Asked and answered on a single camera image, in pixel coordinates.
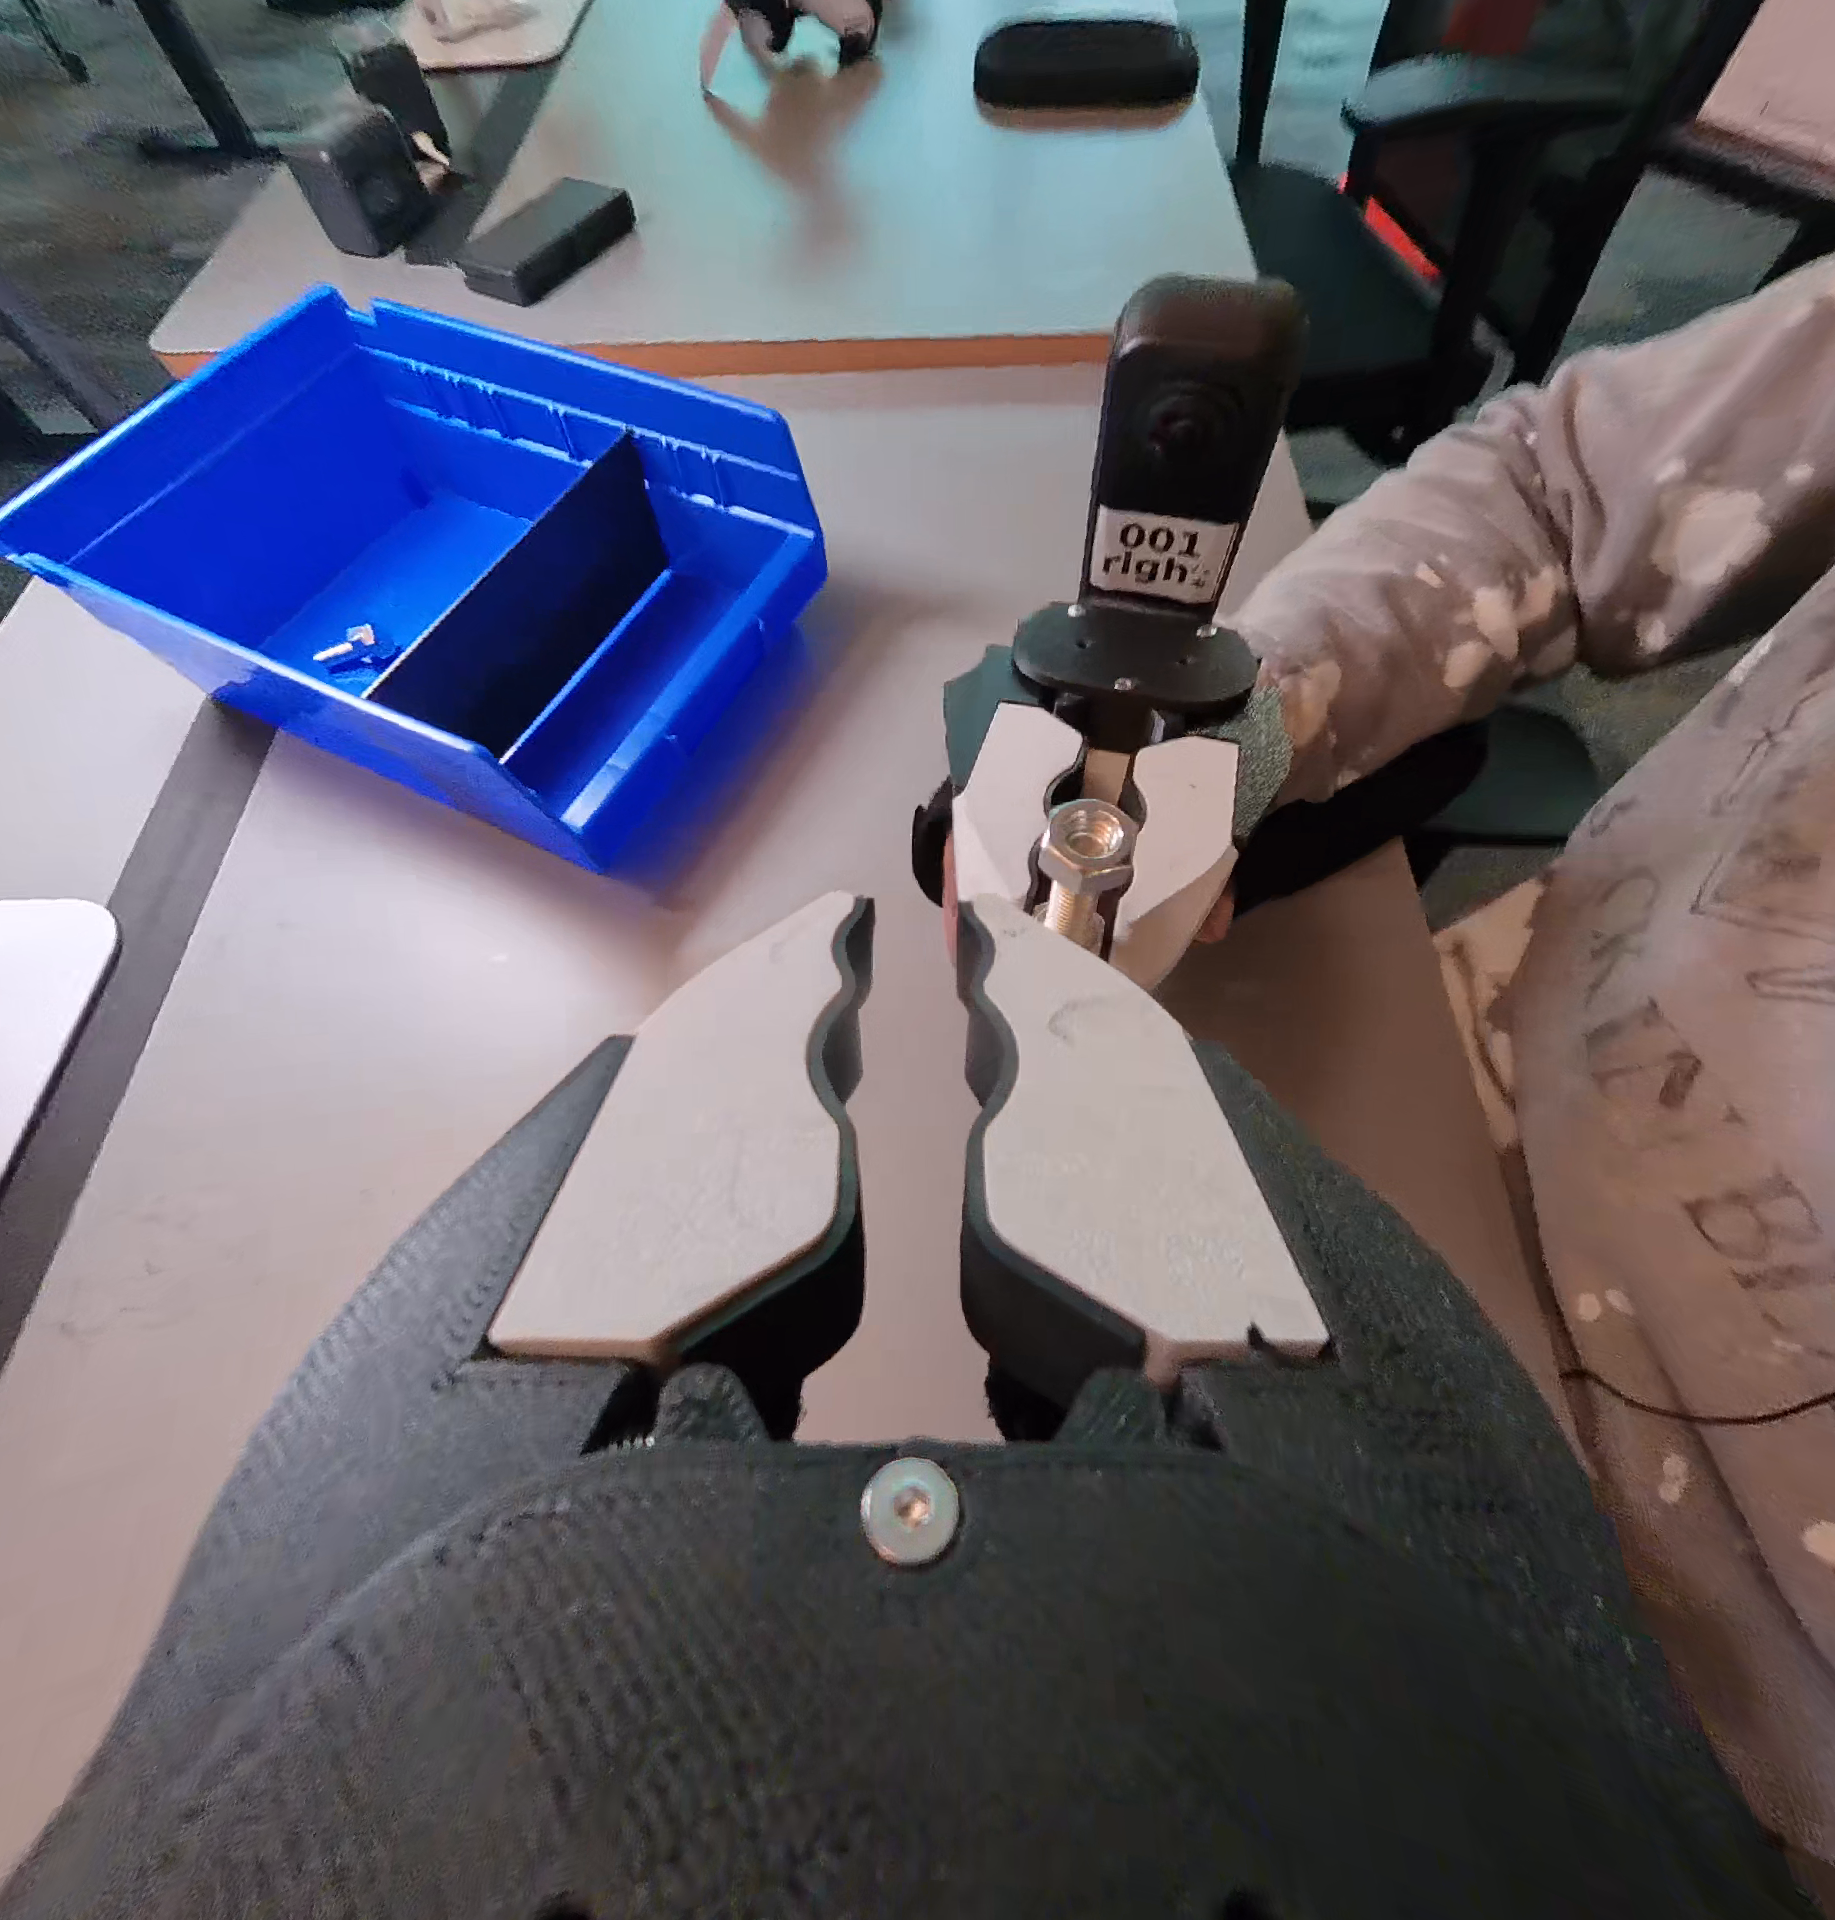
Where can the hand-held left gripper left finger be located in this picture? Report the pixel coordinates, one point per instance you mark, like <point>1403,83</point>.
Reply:
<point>709,1171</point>

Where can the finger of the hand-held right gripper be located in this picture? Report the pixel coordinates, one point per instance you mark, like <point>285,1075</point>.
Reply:
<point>1195,824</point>
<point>1002,812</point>

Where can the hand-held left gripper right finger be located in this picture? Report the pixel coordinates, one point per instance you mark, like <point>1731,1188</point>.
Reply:
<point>1125,1184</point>

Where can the silver hex nut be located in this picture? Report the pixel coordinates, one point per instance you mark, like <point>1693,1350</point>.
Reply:
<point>1113,860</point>

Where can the large silver bolt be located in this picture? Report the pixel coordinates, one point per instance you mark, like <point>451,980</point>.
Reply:
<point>1085,927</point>

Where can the small silver bolt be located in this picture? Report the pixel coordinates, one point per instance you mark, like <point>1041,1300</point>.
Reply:
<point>349,647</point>

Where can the blue plastic bin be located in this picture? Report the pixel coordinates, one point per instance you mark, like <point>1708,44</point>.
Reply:
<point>139,509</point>

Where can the person's right forearm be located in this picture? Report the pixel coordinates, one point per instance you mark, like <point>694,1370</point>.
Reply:
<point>1529,523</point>

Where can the person's right hand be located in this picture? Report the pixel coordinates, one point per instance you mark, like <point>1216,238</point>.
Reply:
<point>1220,910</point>

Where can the black chair armrest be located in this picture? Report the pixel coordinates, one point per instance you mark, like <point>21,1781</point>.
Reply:
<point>1368,816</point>

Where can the person's teal office chair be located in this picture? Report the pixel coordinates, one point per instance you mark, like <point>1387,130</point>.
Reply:
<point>1529,781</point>

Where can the black mesh office chair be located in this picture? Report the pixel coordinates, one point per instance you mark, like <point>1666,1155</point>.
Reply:
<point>1456,178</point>

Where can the black oblong pad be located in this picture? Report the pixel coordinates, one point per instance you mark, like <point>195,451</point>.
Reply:
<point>1083,63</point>

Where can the black bin divider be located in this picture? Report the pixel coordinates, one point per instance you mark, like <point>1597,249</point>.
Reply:
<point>527,600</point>

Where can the spare black gripper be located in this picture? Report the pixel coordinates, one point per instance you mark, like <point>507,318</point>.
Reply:
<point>797,39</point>

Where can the flat black box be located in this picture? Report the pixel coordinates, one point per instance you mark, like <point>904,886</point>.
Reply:
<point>547,241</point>

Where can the wooden document stand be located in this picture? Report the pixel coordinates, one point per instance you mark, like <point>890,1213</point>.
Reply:
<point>17,1050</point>

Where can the small black box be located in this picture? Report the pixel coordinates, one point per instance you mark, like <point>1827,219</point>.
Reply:
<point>400,90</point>

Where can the black camera box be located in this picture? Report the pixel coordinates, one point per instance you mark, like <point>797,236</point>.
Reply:
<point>355,187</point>

